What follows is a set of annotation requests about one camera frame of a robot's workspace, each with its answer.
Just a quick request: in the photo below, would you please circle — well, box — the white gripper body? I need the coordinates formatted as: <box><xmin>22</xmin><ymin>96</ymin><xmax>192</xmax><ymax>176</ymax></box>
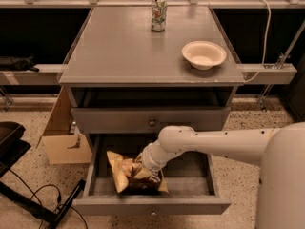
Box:
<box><xmin>132</xmin><ymin>163</ymin><xmax>161</xmax><ymax>183</ymax></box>

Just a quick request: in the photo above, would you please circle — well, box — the brown chip bag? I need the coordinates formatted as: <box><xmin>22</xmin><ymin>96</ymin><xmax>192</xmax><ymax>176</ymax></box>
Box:
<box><xmin>107</xmin><ymin>151</ymin><xmax>169</xmax><ymax>195</ymax></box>

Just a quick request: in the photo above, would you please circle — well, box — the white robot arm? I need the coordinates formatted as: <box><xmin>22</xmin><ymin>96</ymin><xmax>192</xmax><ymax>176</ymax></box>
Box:
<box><xmin>140</xmin><ymin>122</ymin><xmax>305</xmax><ymax>229</ymax></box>

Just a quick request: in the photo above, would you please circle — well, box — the grey middle drawer open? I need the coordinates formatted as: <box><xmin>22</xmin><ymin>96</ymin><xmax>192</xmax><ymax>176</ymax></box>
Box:
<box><xmin>73</xmin><ymin>134</ymin><xmax>231</xmax><ymax>216</ymax></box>

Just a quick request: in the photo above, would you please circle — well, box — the grey top drawer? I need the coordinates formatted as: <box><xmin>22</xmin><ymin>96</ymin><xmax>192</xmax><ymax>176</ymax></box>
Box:
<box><xmin>71</xmin><ymin>107</ymin><xmax>231</xmax><ymax>134</ymax></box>

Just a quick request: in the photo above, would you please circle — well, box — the grey drawer cabinet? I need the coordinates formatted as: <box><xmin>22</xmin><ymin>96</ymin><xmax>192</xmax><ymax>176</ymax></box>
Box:
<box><xmin>56</xmin><ymin>5</ymin><xmax>245</xmax><ymax>217</ymax></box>

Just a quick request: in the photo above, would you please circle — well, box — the cardboard box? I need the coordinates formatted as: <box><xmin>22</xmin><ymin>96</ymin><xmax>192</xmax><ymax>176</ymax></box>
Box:
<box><xmin>42</xmin><ymin>88</ymin><xmax>92</xmax><ymax>164</ymax></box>

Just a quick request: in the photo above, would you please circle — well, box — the white paper bowl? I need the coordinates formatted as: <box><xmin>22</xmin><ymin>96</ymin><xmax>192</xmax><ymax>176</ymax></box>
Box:
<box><xmin>182</xmin><ymin>41</ymin><xmax>227</xmax><ymax>70</ymax></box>

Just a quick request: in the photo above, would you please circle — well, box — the black stand base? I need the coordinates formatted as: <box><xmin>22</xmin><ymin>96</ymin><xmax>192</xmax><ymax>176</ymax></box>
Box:
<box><xmin>0</xmin><ymin>121</ymin><xmax>86</xmax><ymax>229</ymax></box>

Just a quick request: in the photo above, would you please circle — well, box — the green white soda can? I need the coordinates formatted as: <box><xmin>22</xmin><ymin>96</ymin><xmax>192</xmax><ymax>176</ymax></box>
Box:
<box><xmin>151</xmin><ymin>0</ymin><xmax>167</xmax><ymax>31</ymax></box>

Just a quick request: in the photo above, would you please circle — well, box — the black cable on floor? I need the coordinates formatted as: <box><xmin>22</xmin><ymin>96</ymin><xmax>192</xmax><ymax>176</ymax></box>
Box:
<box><xmin>8</xmin><ymin>168</ymin><xmax>89</xmax><ymax>229</ymax></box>

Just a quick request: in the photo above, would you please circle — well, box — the black cloth on rail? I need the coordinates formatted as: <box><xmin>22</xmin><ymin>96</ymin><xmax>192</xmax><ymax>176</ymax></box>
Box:
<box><xmin>0</xmin><ymin>56</ymin><xmax>39</xmax><ymax>72</ymax></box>

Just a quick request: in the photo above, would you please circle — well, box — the white hanging cable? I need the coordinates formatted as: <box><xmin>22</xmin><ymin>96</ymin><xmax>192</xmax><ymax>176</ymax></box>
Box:
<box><xmin>243</xmin><ymin>0</ymin><xmax>272</xmax><ymax>84</ymax></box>

